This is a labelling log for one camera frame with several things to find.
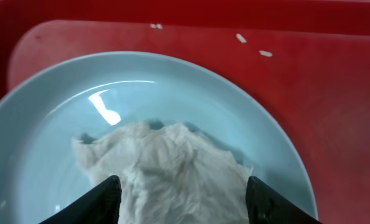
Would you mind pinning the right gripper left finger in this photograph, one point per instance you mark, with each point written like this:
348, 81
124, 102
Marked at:
101, 205

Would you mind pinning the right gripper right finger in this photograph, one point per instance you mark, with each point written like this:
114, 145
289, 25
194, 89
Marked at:
266, 206

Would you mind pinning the white tissue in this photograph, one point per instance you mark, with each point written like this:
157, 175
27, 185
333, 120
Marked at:
168, 175

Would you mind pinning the large light blue plate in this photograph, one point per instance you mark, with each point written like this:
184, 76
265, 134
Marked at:
90, 96

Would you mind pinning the red plastic tray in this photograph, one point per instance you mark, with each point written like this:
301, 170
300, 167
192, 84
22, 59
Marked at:
307, 62

